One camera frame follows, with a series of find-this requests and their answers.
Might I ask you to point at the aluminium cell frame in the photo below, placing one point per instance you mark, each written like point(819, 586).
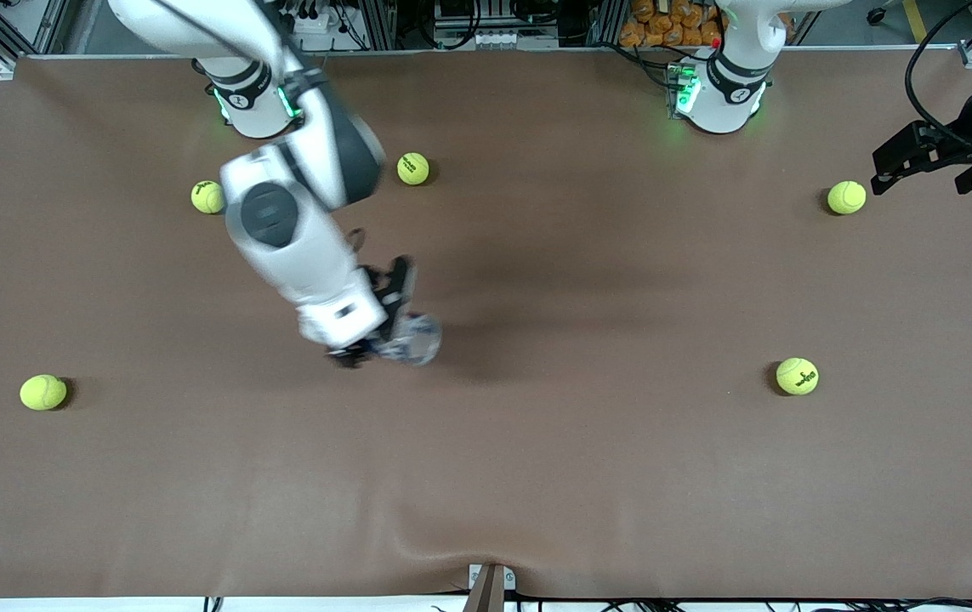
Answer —
point(379, 21)

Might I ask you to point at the brown table mat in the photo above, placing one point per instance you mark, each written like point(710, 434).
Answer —
point(537, 467)

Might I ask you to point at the white connector strip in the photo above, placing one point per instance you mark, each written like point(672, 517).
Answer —
point(494, 38)

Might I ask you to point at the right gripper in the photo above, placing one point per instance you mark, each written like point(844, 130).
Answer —
point(397, 287)

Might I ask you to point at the yellow tennis ball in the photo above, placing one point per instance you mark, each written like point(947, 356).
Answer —
point(797, 376)
point(413, 168)
point(203, 197)
point(42, 392)
point(846, 197)

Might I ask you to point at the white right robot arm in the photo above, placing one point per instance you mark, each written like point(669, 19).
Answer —
point(298, 246)

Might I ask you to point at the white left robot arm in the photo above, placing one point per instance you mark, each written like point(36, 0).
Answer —
point(724, 102)

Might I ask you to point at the clear tennis ball can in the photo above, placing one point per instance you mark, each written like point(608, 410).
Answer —
point(417, 340)

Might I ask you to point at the orange snack bags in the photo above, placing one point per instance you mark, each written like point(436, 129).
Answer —
point(664, 30)

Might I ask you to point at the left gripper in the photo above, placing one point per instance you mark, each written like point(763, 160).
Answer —
point(955, 143)

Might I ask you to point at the white power strip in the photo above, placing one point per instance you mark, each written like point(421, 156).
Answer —
point(315, 25)

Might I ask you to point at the metal clamp bracket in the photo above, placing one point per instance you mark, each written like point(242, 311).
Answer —
point(490, 582)

